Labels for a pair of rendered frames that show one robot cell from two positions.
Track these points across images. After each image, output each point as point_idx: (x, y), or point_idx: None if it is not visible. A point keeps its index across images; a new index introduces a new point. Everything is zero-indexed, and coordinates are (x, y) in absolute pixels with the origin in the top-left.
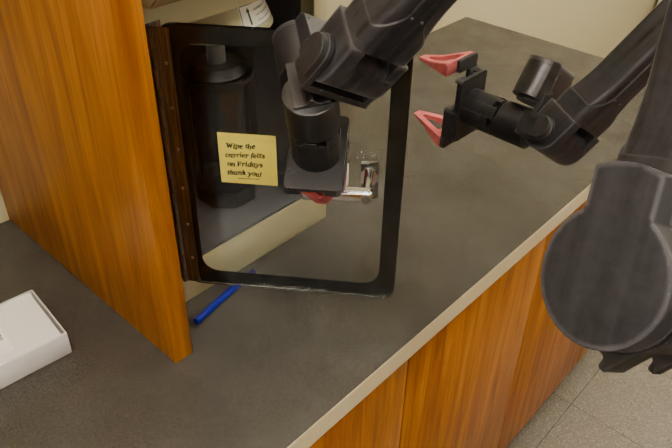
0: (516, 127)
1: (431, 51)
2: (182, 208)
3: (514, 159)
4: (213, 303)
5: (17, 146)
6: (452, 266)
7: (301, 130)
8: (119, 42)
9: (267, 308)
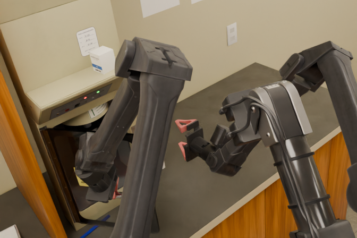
0: (206, 160)
1: (229, 85)
2: (67, 194)
3: (250, 152)
4: (87, 231)
5: (10, 163)
6: (199, 214)
7: (83, 181)
8: (18, 147)
9: (110, 234)
